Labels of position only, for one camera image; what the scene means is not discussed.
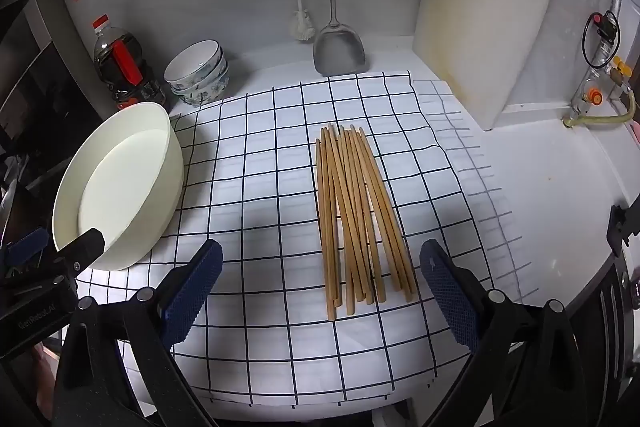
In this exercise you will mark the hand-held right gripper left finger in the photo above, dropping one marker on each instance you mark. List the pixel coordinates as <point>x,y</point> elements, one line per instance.
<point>192,292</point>

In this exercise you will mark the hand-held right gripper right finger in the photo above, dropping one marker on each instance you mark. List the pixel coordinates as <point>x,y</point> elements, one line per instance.
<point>450,297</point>

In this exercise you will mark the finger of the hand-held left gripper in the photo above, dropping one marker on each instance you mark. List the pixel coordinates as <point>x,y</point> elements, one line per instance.
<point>85,249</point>
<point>27,244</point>

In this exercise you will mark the large cream bowl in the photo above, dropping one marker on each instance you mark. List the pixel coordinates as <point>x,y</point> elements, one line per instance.
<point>125,177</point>

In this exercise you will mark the pile of wooden chopsticks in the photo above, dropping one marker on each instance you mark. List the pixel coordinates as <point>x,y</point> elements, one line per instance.
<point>350,217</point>

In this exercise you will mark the white black checkered cloth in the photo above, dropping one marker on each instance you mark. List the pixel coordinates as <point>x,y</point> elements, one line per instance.
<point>260,207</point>

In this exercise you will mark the black slotted panel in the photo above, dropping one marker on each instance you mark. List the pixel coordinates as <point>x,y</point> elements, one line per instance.
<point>620,307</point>

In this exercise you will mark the black gas stove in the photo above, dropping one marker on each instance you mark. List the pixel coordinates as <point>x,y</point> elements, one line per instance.
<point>35,72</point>

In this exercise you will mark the dark soy sauce bottle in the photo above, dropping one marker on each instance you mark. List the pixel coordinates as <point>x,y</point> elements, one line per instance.
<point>125,62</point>

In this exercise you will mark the floral ceramic bowl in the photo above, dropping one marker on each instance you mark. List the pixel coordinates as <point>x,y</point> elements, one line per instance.
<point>220,74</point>
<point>192,59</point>
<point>205,97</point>

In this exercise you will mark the gas valve assembly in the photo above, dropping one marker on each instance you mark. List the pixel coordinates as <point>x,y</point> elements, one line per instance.
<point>595,94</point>

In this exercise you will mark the white cutting board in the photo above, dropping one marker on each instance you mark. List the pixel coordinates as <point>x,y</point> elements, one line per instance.
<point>475,17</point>

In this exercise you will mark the corrugated metal pipe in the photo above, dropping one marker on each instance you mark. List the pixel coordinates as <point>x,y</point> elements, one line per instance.
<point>617,7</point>

